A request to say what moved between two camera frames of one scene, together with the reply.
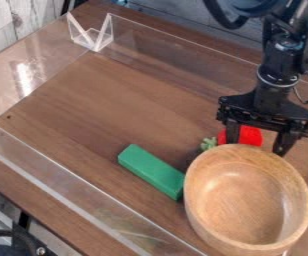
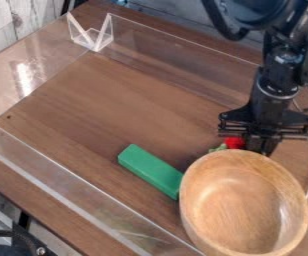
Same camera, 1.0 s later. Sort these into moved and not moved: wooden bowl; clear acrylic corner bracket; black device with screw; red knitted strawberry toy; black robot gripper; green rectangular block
Moved: black robot gripper; red knitted strawberry toy
Not moved: wooden bowl; green rectangular block; clear acrylic corner bracket; black device with screw
